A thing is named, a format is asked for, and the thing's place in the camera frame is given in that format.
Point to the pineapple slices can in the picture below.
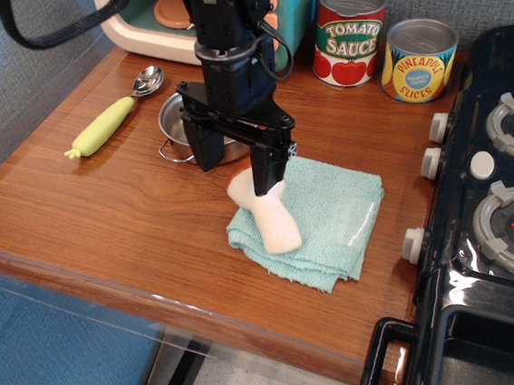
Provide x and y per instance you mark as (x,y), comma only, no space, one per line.
(418,58)

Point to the light blue folded cloth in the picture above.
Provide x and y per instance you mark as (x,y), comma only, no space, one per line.
(334,209)

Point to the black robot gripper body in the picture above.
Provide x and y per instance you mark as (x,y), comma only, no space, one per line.
(236,96)

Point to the tomato sauce can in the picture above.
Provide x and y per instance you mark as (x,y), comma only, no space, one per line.
(347,40)

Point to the plush mushroom toy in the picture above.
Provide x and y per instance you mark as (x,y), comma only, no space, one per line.
(277,227)

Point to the black toy stove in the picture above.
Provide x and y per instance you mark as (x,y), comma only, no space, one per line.
(463,333)

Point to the spoon with green handle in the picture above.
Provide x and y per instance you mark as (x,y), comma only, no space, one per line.
(94,136)

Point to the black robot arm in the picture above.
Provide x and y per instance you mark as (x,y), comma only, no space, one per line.
(235,45)

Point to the teal toy microwave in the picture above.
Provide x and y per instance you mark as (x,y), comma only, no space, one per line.
(162,28)

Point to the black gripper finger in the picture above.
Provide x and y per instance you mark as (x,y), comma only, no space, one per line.
(268,166)
(207,145)

